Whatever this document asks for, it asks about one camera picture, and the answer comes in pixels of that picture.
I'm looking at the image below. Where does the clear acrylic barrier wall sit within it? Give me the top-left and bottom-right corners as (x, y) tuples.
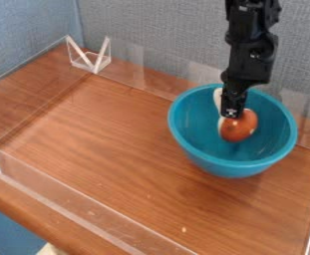
(0, 42), (310, 255)

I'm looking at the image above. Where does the blue plastic bowl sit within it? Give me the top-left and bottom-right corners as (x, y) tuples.
(167, 84), (298, 178)

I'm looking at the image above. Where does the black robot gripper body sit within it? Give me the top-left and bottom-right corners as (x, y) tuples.
(220, 6), (279, 94)

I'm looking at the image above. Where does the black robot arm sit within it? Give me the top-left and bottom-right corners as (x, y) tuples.
(220, 0), (282, 119)

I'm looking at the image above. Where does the clear acrylic corner bracket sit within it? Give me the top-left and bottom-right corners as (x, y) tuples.
(65, 36), (112, 75)

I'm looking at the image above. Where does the toy mushroom brown cap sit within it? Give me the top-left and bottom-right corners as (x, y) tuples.
(216, 109), (258, 142)

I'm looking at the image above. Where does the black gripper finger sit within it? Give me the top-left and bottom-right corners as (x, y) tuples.
(220, 90), (247, 119)

